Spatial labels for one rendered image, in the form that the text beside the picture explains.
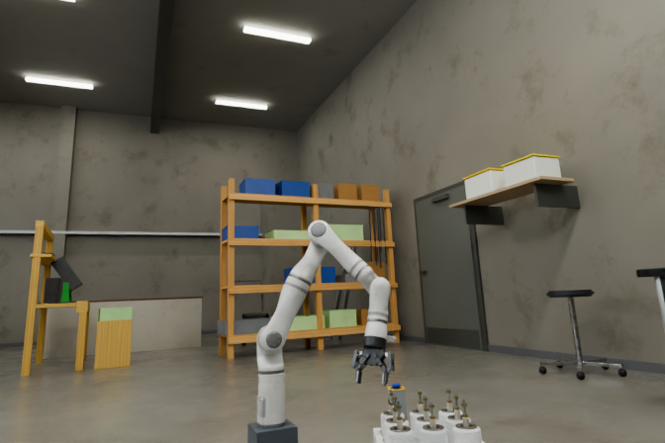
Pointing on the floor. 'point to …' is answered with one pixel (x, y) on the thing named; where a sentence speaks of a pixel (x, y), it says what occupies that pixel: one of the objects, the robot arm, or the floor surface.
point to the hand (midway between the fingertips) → (370, 383)
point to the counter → (163, 329)
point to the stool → (577, 338)
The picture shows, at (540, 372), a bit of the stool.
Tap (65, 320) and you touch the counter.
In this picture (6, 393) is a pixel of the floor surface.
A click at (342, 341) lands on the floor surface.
